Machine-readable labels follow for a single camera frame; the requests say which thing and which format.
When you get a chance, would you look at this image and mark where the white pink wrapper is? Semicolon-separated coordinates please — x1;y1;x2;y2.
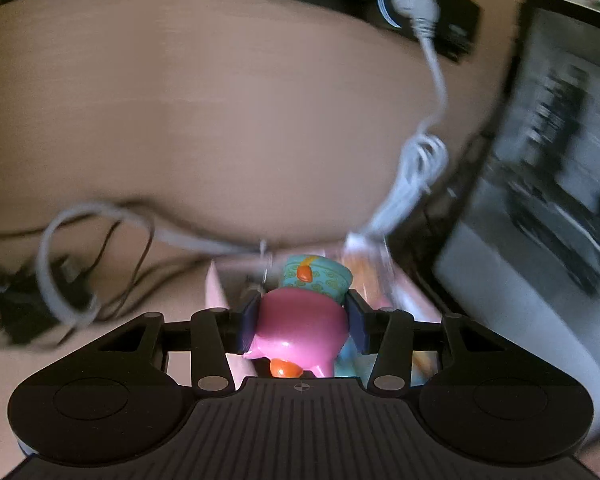
339;233;403;311

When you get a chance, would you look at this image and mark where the white coiled charger cable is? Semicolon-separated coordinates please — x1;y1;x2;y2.
364;29;450;239

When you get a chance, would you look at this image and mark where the pink cardboard box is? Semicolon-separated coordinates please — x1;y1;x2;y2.
205;235;442;380

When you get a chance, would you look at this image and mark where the grey looped cable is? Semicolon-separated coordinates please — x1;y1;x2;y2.
35;201;253;325

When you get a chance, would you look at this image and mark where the glass-sided computer case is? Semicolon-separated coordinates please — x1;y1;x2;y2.
431;0;600;376

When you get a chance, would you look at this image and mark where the white power plug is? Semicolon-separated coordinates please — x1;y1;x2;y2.
377;0;440;39

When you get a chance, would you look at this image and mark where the pink teal duck toy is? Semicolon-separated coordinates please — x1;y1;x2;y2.
245;255;353;378

